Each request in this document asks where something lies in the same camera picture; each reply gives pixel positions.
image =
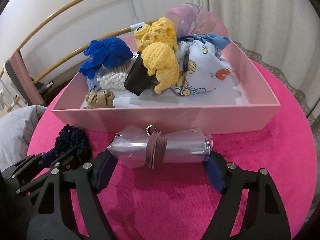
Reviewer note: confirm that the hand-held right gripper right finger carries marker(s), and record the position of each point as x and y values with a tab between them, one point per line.
215	173

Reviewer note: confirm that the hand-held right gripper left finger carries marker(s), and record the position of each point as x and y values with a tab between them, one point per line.
105	170

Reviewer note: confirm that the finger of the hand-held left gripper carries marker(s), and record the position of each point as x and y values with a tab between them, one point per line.
67	165
50	157

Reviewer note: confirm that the dark navy crochet scrunchie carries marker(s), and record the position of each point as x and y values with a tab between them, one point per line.
72	140

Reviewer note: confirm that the clear plastic tube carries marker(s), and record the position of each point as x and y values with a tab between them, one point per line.
185	147

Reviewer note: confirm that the pink cardboard box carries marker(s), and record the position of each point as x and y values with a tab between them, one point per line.
175	120

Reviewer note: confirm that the tan patterned scrunchie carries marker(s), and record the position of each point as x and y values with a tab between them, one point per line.
100	99

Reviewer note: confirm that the clear bag of cotton swabs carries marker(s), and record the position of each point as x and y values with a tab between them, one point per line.
112	79

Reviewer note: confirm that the black glasses case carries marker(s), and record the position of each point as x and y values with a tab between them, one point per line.
136	80

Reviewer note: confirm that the blue knitted scrunchie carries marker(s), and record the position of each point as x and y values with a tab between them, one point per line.
105	52

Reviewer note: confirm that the yellow crochet toy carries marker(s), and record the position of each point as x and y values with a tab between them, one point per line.
160	57

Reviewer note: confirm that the purple organza scrunchie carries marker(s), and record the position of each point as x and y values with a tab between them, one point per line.
200	22

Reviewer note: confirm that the grey cushion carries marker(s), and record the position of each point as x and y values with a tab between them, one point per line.
15	135

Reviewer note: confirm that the pink and grey board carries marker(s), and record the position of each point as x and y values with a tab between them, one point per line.
25	80

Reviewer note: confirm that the printed pouch with blue ribbon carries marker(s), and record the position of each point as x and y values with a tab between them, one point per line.
205	67

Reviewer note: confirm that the cream curtain with lace trim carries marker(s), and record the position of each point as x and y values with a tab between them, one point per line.
262	17

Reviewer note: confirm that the white barre post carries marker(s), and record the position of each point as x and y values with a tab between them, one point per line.
132	10

